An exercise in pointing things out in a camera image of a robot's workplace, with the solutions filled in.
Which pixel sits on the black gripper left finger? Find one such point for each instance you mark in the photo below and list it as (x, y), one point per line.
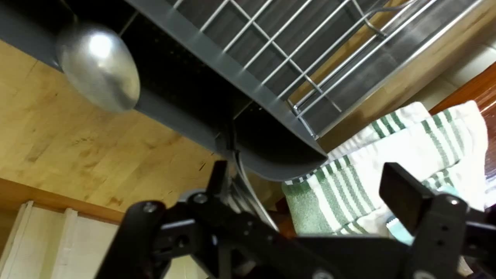
(195, 237)

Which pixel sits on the green striped dish towel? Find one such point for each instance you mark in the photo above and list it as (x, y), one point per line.
(361, 171)

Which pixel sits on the dark grey utensil holder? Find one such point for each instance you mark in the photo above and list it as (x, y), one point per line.
(195, 98)

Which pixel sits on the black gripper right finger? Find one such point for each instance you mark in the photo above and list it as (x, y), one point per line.
(436, 233)

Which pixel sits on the silver spoon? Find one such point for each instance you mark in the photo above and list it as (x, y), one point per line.
(101, 67)

